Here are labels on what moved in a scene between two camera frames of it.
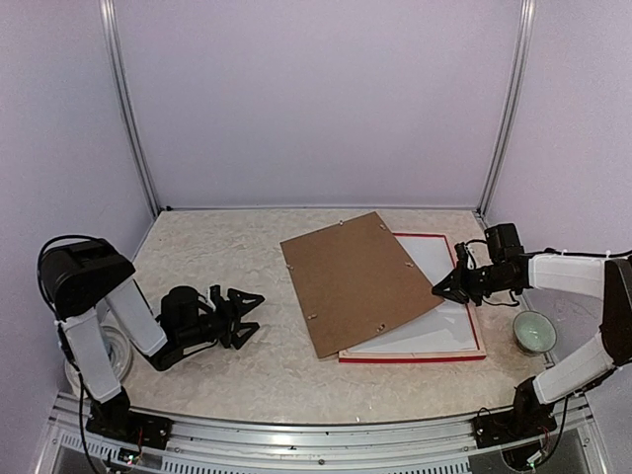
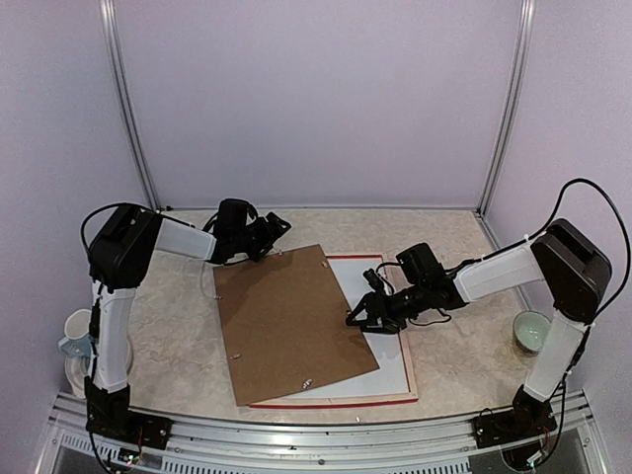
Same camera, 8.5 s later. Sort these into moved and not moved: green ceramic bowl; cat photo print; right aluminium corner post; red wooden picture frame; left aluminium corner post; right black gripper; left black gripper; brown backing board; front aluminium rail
Moved: cat photo print; brown backing board; right black gripper; left black gripper; red wooden picture frame
Not moved: right aluminium corner post; green ceramic bowl; left aluminium corner post; front aluminium rail
